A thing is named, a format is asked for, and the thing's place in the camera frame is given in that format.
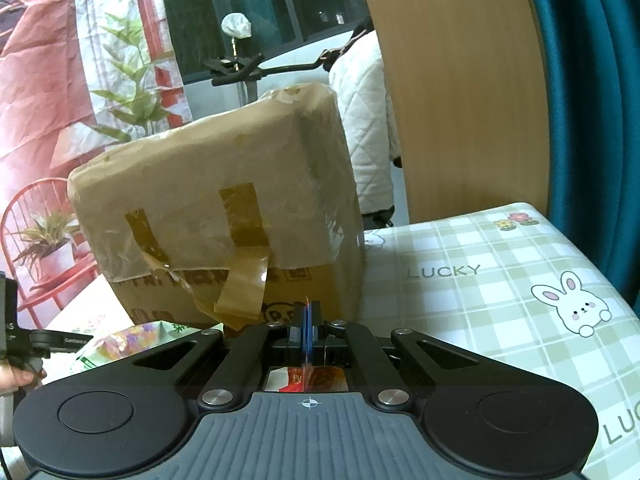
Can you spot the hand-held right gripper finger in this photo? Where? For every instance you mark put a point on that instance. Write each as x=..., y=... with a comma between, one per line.
x=311, y=335
x=303, y=335

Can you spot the red snack packet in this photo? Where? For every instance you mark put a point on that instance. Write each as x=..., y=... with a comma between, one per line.
x=300, y=381

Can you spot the orange snack packet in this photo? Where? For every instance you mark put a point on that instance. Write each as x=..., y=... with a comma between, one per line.
x=125, y=342

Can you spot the person's left hand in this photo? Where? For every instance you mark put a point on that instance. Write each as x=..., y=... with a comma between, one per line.
x=17, y=377

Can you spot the checked rabbit print tablecloth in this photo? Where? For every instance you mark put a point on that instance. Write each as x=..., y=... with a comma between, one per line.
x=475, y=300

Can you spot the taped cardboard box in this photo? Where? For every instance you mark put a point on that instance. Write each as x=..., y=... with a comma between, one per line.
x=200, y=185

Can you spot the white quilted jacket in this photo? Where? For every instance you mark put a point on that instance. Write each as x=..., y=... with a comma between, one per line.
x=367, y=125

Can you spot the printed red backdrop cloth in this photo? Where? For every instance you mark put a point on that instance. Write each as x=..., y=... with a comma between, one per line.
x=50, y=85

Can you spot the wooden board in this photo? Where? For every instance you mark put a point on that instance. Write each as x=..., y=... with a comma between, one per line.
x=460, y=85

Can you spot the white plastic bag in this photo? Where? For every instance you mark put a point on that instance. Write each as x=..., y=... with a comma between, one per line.
x=235, y=26

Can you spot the dark glass window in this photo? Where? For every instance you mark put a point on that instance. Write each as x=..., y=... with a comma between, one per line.
x=260, y=10

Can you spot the teal curtain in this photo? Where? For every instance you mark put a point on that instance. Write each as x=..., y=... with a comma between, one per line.
x=590, y=85

